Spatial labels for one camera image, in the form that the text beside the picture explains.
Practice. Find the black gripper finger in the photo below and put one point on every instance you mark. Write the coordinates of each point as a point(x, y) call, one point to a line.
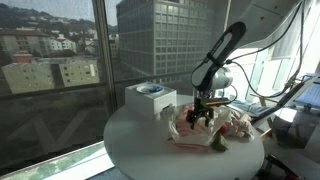
point(208, 120)
point(190, 121)

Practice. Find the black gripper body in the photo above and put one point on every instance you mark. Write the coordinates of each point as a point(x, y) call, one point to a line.
point(201, 106)

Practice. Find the white plastic bag red print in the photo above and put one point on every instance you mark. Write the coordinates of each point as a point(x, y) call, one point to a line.
point(186, 136)

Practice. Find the pale pink cloth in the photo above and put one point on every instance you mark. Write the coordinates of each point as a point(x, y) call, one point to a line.
point(238, 121)

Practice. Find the white terry towel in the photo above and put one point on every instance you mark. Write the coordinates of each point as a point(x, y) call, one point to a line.
point(248, 133)

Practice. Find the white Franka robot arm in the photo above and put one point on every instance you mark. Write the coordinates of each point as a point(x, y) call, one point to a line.
point(216, 53)

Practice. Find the white square box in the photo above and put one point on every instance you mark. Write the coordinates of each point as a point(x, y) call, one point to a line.
point(148, 103)

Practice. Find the blue object in bowl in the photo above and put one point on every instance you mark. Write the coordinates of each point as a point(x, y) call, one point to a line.
point(155, 89)

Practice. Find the blue tape roll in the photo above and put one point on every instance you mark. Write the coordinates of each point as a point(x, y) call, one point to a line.
point(146, 88)

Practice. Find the dark window mullion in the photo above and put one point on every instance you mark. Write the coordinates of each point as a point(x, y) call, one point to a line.
point(105, 56)

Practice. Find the yellow-green wrist camera mount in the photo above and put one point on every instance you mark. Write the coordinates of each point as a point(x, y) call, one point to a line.
point(216, 101)

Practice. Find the dark horizontal window rail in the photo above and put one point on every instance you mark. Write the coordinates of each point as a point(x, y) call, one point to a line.
point(50, 90)

